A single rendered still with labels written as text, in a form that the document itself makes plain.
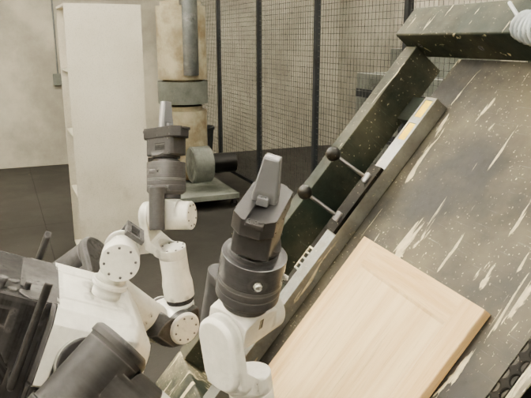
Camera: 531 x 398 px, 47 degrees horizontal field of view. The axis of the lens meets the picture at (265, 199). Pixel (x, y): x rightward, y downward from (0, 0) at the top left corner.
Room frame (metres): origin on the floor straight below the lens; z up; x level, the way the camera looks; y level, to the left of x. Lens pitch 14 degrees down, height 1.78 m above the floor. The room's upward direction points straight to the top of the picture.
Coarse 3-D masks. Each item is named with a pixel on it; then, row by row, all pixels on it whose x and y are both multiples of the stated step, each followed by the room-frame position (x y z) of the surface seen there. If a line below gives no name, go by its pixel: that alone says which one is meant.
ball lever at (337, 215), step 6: (300, 186) 1.50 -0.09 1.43; (306, 186) 1.49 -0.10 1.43; (300, 192) 1.48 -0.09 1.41; (306, 192) 1.48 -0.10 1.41; (306, 198) 1.49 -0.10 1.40; (312, 198) 1.49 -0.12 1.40; (318, 204) 1.48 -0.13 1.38; (324, 204) 1.49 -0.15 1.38; (330, 210) 1.48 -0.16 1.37; (336, 216) 1.46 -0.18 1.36
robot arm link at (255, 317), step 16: (208, 272) 0.81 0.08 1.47; (208, 288) 0.81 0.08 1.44; (224, 288) 0.75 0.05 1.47; (208, 304) 0.81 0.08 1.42; (224, 304) 0.77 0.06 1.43; (240, 304) 0.74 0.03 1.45; (256, 304) 0.74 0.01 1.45; (272, 304) 0.75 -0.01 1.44; (240, 320) 0.75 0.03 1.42; (256, 320) 0.76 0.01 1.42; (272, 320) 0.79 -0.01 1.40; (256, 336) 0.77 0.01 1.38
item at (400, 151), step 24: (432, 120) 1.53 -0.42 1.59; (408, 144) 1.51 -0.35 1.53; (384, 168) 1.49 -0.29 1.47; (384, 192) 1.49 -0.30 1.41; (360, 216) 1.47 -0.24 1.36; (336, 240) 1.44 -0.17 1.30; (312, 264) 1.43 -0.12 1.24; (288, 288) 1.43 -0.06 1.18; (312, 288) 1.42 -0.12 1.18; (288, 312) 1.40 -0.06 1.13; (264, 336) 1.38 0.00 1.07
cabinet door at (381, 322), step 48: (336, 288) 1.32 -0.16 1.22; (384, 288) 1.21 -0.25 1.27; (432, 288) 1.10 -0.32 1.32; (336, 336) 1.21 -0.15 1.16; (384, 336) 1.11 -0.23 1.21; (432, 336) 1.02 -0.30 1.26; (288, 384) 1.21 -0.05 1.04; (336, 384) 1.11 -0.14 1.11; (384, 384) 1.02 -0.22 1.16; (432, 384) 0.95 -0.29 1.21
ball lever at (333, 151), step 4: (328, 148) 1.52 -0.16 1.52; (332, 148) 1.51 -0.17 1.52; (336, 148) 1.51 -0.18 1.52; (328, 152) 1.51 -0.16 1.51; (332, 152) 1.51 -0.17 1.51; (336, 152) 1.51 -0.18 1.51; (340, 152) 1.52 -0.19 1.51; (328, 156) 1.51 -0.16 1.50; (332, 156) 1.51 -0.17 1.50; (336, 156) 1.51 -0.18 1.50; (340, 156) 1.52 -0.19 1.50; (332, 160) 1.51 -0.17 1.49; (336, 160) 1.52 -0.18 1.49; (340, 160) 1.51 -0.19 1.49; (344, 160) 1.51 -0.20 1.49; (348, 164) 1.51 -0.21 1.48; (352, 168) 1.50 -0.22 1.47; (356, 168) 1.51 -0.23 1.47; (356, 172) 1.50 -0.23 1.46; (360, 172) 1.50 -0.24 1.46; (364, 176) 1.49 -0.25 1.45; (368, 176) 1.49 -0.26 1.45; (364, 180) 1.49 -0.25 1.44
